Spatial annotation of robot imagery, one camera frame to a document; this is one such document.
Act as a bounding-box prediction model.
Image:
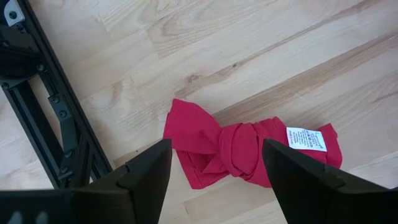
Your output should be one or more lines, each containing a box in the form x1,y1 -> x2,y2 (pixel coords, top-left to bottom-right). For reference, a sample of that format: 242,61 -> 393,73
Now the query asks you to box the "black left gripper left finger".
0,139 -> 173,224

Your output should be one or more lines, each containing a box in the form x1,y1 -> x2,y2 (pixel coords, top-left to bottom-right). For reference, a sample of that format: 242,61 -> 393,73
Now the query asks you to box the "red knotted cloth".
163,98 -> 343,190

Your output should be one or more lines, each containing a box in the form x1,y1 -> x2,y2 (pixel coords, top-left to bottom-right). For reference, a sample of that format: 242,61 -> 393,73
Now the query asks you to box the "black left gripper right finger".
262,138 -> 398,224

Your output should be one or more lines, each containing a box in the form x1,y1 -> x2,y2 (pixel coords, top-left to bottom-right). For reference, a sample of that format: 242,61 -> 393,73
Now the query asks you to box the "black aluminium rig frame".
0,0 -> 113,190

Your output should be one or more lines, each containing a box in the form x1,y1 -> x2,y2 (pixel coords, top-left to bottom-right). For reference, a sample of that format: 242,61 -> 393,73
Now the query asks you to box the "silver corner bracket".
3,0 -> 25,27

